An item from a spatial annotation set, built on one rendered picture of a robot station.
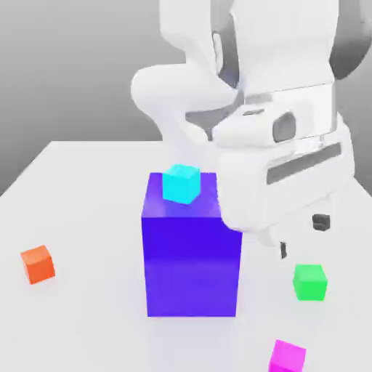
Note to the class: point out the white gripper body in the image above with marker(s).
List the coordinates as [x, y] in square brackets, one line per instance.
[247, 200]

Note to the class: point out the small magenta cube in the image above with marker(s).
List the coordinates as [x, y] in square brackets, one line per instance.
[286, 357]

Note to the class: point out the small green cube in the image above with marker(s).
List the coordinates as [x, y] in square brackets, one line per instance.
[309, 283]

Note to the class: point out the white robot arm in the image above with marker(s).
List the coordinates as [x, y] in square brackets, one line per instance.
[276, 49]

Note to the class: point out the small orange cube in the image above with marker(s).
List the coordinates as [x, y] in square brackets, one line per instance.
[37, 265]

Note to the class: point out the large purple box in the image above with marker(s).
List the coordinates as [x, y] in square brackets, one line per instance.
[191, 267]

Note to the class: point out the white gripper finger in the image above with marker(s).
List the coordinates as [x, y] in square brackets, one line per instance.
[274, 239]
[320, 222]

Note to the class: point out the small cyan cube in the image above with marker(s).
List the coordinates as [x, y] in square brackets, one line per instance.
[180, 184]

